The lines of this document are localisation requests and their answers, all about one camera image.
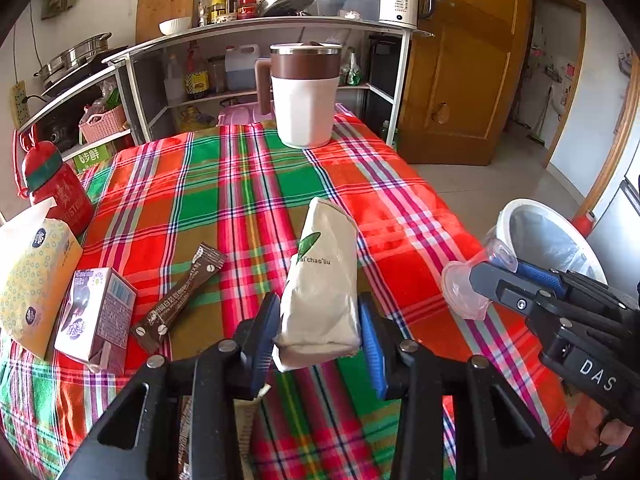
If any small clear plastic cup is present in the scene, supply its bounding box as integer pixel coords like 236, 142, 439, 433
440, 237, 518, 321

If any white paper leaf bag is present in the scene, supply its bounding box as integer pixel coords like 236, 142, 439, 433
272, 197, 361, 373

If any white trash bin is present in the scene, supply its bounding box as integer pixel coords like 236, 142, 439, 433
486, 198, 608, 284

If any metal kitchen shelf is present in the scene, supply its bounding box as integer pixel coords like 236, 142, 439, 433
18, 16, 431, 143

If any brown coffee sachet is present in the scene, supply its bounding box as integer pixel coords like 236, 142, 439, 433
130, 243, 226, 354

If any purple milk carton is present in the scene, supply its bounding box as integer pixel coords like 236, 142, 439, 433
54, 268, 137, 376

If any yellow tissue pack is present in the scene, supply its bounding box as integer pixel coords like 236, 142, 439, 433
0, 197, 82, 359

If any red green plaid tablecloth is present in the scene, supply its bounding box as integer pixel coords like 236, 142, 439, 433
1, 112, 570, 479

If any red reindeer water bottle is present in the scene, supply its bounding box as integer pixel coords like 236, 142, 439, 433
12, 126, 94, 238

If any pink woven basket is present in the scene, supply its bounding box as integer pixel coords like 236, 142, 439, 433
79, 105, 127, 143

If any white brown lidded jug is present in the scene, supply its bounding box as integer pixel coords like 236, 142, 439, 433
255, 41, 343, 150

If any pink plastic storage box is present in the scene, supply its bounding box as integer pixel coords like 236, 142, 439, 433
218, 102, 274, 126

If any white power strip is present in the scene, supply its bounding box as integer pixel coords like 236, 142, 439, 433
9, 80, 30, 129

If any steel frying pan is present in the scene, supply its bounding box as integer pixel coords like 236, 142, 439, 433
256, 0, 314, 18

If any white plastic jerrycan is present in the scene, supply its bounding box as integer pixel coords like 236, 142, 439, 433
224, 44, 260, 91

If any steel steamer pot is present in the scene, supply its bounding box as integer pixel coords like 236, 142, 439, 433
34, 32, 112, 87

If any red lidded jar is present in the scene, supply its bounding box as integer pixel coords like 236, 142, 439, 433
236, 0, 257, 20

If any white ceramic bowl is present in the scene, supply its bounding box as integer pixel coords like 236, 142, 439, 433
158, 16, 192, 36

